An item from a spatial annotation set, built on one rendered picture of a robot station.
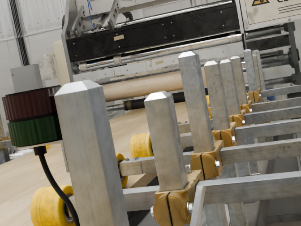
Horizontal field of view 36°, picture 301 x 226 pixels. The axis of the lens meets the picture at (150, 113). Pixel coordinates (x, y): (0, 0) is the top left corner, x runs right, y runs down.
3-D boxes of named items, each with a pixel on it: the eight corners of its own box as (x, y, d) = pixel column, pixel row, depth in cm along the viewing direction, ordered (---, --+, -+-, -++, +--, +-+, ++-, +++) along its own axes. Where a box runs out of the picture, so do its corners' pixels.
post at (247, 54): (268, 151, 214) (251, 48, 210) (267, 153, 211) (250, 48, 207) (260, 152, 215) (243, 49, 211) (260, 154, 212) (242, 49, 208)
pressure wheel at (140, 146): (151, 126, 127) (146, 146, 121) (160, 147, 131) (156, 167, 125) (131, 128, 129) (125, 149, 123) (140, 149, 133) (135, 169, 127)
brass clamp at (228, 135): (241, 139, 124) (238, 120, 123) (235, 150, 111) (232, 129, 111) (219, 142, 126) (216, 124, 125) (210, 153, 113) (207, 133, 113)
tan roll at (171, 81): (291, 70, 292) (289, 51, 291) (291, 71, 280) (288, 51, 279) (88, 104, 336) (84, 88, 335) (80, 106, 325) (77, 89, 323)
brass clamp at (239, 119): (249, 124, 148) (247, 108, 147) (245, 132, 135) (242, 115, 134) (230, 127, 149) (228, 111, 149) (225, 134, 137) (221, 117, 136)
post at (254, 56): (271, 146, 238) (256, 54, 234) (271, 147, 235) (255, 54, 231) (264, 147, 239) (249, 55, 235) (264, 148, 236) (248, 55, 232)
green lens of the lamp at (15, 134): (83, 129, 47) (79, 108, 47) (55, 141, 41) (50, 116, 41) (32, 136, 49) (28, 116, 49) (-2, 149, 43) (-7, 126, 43)
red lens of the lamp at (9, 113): (79, 105, 47) (75, 83, 47) (49, 113, 41) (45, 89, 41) (28, 113, 49) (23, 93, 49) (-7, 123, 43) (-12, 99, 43)
